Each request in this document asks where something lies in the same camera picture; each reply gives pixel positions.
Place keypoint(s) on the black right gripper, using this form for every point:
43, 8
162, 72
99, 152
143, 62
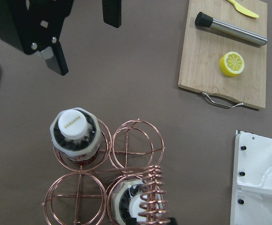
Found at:
35, 25

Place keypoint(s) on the black left gripper camera right finger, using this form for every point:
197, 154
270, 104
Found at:
171, 221

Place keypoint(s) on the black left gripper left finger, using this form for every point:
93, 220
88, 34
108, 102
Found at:
112, 12

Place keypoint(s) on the tea bottle white cap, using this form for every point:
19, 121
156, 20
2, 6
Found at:
76, 134

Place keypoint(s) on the tea bottle middle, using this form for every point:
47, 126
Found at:
137, 202

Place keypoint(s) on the steel muddler black tip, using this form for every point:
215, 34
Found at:
207, 21

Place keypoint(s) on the bamboo cutting board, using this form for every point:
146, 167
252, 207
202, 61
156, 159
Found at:
204, 47

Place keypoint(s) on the yellow plastic knife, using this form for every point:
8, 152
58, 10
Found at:
241, 9

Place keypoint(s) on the half lemon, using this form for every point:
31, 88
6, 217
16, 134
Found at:
232, 64

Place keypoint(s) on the copper wire bottle basket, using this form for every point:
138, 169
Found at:
106, 179

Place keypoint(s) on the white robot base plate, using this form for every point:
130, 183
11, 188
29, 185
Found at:
251, 199

